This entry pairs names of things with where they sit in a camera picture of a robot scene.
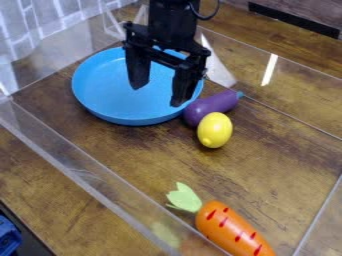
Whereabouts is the blue round tray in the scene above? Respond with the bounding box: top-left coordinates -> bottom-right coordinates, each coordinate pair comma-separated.
70,47 -> 204,126

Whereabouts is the yellow toy lemon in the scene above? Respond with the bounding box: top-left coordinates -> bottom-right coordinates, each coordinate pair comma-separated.
196,112 -> 232,148

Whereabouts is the orange toy carrot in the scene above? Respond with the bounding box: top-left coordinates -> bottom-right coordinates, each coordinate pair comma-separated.
165,182 -> 276,256

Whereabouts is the black bar on table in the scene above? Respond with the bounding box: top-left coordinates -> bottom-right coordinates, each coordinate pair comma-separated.
247,2 -> 342,39

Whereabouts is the black cable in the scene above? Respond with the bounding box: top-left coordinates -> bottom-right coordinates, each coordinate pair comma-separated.
188,0 -> 223,21

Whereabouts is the purple toy eggplant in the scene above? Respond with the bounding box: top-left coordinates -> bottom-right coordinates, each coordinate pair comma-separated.
183,90 -> 244,127

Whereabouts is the blue object at corner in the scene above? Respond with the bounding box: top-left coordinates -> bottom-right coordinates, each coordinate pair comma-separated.
0,215 -> 21,256

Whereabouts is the clear acrylic enclosure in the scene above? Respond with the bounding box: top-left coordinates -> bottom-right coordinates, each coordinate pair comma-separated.
0,3 -> 342,256

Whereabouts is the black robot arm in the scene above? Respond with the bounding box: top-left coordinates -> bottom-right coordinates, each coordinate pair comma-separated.
123,0 -> 216,107

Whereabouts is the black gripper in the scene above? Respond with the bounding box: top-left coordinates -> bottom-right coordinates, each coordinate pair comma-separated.
124,19 -> 211,107

